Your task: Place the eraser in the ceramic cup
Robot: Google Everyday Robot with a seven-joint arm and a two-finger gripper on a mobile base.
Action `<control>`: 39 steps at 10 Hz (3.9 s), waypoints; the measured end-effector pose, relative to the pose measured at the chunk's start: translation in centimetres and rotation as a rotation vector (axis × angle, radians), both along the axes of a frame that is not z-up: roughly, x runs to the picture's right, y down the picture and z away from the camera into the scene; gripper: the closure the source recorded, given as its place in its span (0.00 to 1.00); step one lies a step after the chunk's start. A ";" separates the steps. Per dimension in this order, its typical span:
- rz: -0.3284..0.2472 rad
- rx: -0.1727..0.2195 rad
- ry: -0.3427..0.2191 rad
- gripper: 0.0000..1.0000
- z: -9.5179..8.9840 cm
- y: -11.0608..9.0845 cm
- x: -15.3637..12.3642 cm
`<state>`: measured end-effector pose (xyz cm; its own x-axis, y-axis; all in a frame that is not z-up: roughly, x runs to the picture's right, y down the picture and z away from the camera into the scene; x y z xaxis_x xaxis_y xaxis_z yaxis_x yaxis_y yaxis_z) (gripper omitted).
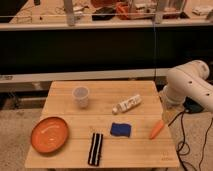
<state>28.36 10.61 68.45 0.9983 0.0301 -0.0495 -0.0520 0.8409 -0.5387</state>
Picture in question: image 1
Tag black white striped eraser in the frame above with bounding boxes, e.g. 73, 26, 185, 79
88, 133, 103, 166

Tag blue cloth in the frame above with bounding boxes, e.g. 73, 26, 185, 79
110, 123, 131, 137

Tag white plastic bottle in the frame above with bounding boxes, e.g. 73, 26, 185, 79
112, 94, 142, 114

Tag translucent white cup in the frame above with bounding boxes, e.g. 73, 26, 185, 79
72, 86, 89, 108

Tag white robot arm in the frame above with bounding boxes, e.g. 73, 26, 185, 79
162, 60, 213, 113

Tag wooden table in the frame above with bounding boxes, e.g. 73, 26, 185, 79
25, 81, 179, 169

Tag orange plate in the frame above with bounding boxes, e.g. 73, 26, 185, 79
31, 117, 69, 153

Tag black cables on floor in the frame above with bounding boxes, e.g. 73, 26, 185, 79
167, 109, 213, 171

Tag orange carrot toy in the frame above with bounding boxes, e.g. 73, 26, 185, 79
149, 120, 164, 139

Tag grey metal shelf rail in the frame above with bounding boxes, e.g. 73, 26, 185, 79
0, 68, 168, 92

